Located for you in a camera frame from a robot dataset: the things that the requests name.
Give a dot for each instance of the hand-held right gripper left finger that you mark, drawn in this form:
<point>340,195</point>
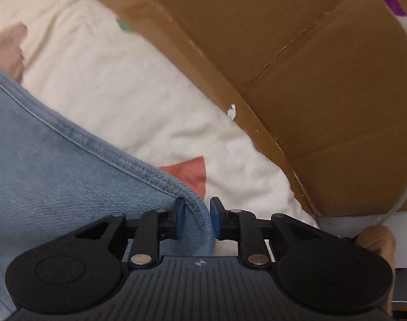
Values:
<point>180,219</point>

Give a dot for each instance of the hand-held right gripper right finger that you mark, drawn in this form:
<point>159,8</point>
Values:
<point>216,220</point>

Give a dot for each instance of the blue denim jeans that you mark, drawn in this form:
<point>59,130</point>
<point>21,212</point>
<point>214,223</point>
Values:
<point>56,190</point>

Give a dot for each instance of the person's right hand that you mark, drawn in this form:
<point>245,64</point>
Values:
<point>377,240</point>

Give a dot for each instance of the white printed bedsheet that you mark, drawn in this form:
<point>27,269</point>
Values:
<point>140,90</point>

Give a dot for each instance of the brown cardboard box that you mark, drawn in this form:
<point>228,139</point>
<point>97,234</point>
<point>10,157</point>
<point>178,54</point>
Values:
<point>290,73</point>

